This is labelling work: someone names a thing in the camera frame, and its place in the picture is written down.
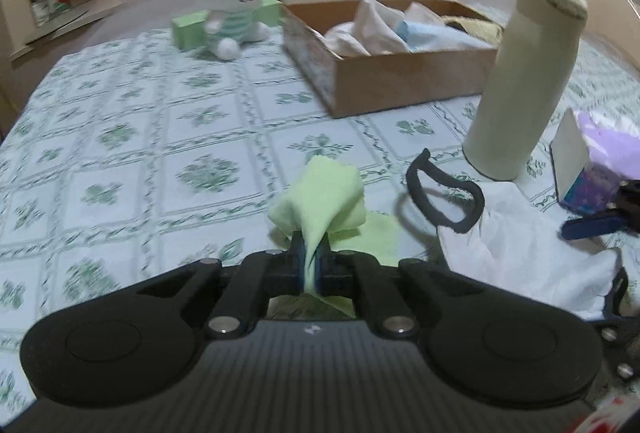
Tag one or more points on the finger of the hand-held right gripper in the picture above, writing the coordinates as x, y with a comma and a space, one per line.
617, 293
590, 225

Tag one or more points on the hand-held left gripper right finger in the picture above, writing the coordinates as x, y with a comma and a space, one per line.
321, 270

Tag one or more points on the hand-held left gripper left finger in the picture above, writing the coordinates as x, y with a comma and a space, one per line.
298, 265

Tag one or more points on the light green cloth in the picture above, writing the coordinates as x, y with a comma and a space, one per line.
320, 193

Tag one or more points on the brown cardboard box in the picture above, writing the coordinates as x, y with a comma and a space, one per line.
400, 83

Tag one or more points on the cream fuzzy towel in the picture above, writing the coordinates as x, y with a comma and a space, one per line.
480, 30

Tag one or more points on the blue face mask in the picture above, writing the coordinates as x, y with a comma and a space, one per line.
435, 38

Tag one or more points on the red patterned clothing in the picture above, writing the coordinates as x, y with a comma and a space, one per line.
600, 418

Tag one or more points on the purple tissue pack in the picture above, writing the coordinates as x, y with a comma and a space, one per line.
600, 148

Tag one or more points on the cream thermos bottle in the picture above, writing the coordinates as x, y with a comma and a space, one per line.
520, 88

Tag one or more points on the green floral tablecloth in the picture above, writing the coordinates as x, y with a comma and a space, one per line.
125, 138

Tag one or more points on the small green box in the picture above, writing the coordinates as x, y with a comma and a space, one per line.
190, 30

